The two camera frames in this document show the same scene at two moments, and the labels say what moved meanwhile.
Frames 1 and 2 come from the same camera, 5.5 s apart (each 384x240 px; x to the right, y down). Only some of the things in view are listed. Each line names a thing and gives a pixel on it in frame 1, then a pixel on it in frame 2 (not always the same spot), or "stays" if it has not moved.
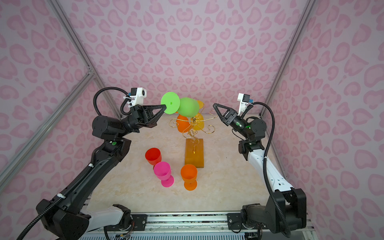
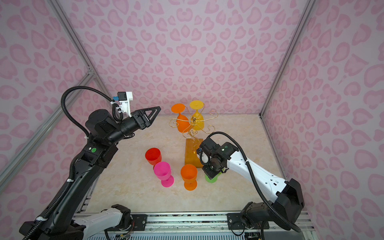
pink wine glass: (163, 171) stays
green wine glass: (186, 106) → (214, 179)
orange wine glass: (182, 123) stays
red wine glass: (153, 156) stays
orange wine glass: (189, 173) stays
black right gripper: (230, 119) → (209, 173)
